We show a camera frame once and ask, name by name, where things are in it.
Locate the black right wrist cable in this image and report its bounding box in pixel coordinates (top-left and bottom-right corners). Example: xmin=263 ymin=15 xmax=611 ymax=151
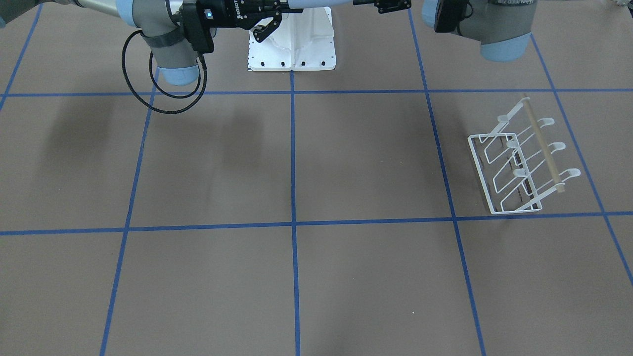
xmin=121 ymin=30 xmax=208 ymax=115

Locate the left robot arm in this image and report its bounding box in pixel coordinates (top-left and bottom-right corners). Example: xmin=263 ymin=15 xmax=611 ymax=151
xmin=421 ymin=0 xmax=538 ymax=62

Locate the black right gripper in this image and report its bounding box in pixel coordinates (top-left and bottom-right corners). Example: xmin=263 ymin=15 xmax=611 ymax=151
xmin=196 ymin=0 xmax=290 ymax=43

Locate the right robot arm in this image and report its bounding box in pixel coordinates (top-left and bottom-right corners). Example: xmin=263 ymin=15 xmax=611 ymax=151
xmin=72 ymin=0 xmax=293 ymax=86

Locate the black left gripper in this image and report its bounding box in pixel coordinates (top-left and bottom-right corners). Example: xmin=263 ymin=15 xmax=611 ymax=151
xmin=353 ymin=0 xmax=412 ymax=14

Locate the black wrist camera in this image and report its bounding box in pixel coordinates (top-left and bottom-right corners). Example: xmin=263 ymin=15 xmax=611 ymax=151
xmin=434 ymin=0 xmax=472 ymax=33
xmin=180 ymin=0 xmax=215 ymax=54

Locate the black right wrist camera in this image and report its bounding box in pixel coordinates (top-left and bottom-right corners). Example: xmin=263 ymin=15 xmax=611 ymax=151
xmin=180 ymin=0 xmax=215 ymax=54

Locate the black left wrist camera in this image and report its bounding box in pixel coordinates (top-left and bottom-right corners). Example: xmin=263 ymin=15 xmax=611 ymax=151
xmin=434 ymin=0 xmax=472 ymax=33

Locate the white wire cup holder rack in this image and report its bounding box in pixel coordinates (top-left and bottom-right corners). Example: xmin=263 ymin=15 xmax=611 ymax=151
xmin=467 ymin=94 xmax=581 ymax=216

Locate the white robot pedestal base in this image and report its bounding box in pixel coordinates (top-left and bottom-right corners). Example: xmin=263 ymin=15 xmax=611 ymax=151
xmin=247 ymin=7 xmax=337 ymax=71

